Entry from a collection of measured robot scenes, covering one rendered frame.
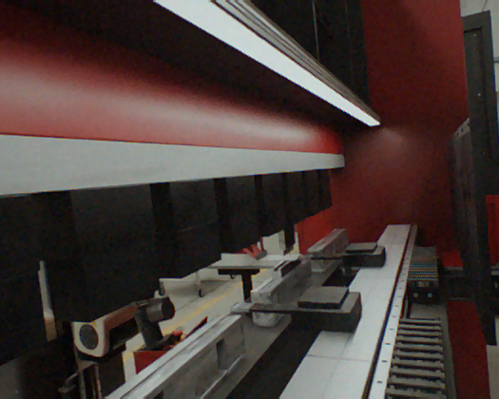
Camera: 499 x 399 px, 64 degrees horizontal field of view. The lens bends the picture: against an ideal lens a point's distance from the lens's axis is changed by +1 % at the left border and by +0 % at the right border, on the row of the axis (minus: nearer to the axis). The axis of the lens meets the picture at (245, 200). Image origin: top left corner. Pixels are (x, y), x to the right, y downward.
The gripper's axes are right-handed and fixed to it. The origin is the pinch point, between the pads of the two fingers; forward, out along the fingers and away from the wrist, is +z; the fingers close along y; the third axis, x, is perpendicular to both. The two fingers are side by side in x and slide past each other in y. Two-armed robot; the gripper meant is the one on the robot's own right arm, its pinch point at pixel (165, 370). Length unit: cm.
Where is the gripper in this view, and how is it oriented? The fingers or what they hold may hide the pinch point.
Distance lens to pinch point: 130.7
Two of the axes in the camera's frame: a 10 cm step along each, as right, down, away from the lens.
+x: 2.6, -0.8, 9.6
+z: 3.7, 9.3, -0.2
